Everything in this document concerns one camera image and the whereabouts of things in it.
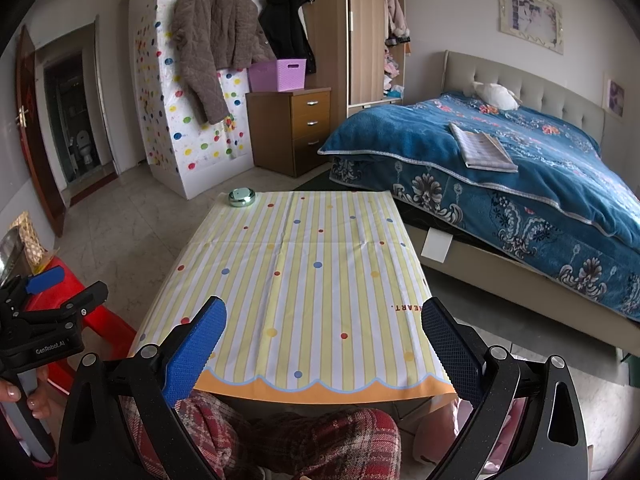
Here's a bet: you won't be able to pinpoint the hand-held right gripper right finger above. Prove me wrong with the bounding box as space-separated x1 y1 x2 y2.
421 296 588 480

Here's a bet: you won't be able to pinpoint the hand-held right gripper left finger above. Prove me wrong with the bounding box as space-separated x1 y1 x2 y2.
62 296 227 480

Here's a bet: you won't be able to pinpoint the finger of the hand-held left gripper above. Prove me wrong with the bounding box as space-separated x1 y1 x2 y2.
22 281 110 333
0 266 66 313

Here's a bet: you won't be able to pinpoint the person's left hand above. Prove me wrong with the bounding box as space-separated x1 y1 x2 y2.
0 364 51 421

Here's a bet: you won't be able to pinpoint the red plastic stool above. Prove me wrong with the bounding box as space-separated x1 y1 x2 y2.
22 256 138 396

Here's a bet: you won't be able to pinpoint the gold patterned box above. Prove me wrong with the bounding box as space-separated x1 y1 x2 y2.
10 211 51 276

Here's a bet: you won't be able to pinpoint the metal bowl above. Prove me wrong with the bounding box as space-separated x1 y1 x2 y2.
0 227 26 286

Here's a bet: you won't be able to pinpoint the white paper sheet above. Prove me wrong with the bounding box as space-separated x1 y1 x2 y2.
421 227 453 262

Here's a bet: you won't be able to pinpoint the dark wooden door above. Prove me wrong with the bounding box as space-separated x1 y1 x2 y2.
15 25 66 238

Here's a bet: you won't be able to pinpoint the striped polka-dot tablecloth table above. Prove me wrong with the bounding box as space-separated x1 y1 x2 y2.
127 190 458 405

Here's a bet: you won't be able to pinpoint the white toilet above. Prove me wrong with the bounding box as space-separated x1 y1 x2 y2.
75 130 96 166

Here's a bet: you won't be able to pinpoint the red plaid pants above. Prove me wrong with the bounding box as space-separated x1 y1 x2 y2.
120 390 403 480

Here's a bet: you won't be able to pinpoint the round silver tin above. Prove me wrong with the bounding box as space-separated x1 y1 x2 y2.
228 187 258 208

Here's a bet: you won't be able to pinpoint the white polka dot cabinet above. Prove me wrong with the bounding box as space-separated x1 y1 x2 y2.
131 0 253 201

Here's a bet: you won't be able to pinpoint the folded grey cloth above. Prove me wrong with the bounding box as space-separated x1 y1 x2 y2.
448 121 519 173

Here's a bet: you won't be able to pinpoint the dark green rug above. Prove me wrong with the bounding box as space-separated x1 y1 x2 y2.
291 170 333 192

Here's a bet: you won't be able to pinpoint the blue floral blanket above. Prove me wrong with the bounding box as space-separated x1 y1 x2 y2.
317 91 640 321

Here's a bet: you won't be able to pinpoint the wooden drawer cabinet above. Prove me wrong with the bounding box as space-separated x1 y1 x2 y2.
245 87 333 177

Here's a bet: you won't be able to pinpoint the white plush pillow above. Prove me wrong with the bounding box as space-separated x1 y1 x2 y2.
472 81 521 111

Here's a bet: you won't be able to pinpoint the beige upholstered bed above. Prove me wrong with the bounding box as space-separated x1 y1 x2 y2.
317 50 640 348

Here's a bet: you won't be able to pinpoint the purple plastic basket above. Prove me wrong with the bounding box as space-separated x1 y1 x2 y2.
247 58 307 93

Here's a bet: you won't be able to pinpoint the brown quilted jacket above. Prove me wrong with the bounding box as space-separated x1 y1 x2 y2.
172 0 278 126

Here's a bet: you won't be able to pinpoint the wooden wardrobe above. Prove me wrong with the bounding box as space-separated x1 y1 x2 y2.
280 0 407 118

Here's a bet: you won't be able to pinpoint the black coat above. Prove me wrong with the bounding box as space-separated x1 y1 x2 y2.
257 0 317 76

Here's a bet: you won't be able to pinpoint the pink hanging clothes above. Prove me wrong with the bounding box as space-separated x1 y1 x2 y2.
384 0 412 43

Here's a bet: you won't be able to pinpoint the small wall photo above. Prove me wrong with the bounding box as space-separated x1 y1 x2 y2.
604 72 626 118

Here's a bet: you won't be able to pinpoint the white framed wall picture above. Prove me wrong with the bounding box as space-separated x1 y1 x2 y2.
496 0 566 56

